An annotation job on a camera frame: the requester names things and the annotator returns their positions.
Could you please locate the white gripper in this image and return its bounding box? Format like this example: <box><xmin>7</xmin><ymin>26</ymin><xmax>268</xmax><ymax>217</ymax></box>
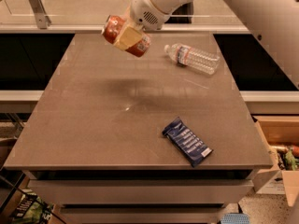
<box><xmin>113</xmin><ymin>0</ymin><xmax>170</xmax><ymax>50</ymax></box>

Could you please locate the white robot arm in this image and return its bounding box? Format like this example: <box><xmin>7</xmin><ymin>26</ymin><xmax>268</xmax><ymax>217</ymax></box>
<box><xmin>123</xmin><ymin>0</ymin><xmax>299</xmax><ymax>85</ymax></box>

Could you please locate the black office chair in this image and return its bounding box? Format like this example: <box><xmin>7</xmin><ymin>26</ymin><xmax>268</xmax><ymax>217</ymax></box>
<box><xmin>166</xmin><ymin>3</ymin><xmax>193</xmax><ymax>24</ymax></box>

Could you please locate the clear plastic water bottle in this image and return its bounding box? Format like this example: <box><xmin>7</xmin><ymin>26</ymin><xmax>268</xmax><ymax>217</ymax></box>
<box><xmin>164</xmin><ymin>43</ymin><xmax>220</xmax><ymax>76</ymax></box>

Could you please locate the glass railing panel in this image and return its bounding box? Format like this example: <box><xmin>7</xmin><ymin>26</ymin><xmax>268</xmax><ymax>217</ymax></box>
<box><xmin>0</xmin><ymin>0</ymin><xmax>241</xmax><ymax>25</ymax></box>

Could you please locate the blue snack bar wrapper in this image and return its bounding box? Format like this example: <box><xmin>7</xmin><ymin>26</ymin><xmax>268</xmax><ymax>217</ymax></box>
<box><xmin>162</xmin><ymin>117</ymin><xmax>213</xmax><ymax>167</ymax></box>

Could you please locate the lower white drawer front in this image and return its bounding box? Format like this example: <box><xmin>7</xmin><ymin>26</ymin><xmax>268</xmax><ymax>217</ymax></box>
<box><xmin>60</xmin><ymin>207</ymin><xmax>227</xmax><ymax>224</ymax></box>

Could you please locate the green black snack bag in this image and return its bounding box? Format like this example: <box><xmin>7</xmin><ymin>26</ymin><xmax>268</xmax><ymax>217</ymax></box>
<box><xmin>10</xmin><ymin>194</ymin><xmax>53</xmax><ymax>224</ymax></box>

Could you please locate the blue sponge cloth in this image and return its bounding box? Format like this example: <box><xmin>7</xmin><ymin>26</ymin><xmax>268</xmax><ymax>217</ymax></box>
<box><xmin>221</xmin><ymin>213</ymin><xmax>250</xmax><ymax>224</ymax></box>

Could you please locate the left metal railing bracket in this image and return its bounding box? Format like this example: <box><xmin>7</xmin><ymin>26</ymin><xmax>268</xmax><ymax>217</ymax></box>
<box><xmin>28</xmin><ymin>0</ymin><xmax>51</xmax><ymax>29</ymax></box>

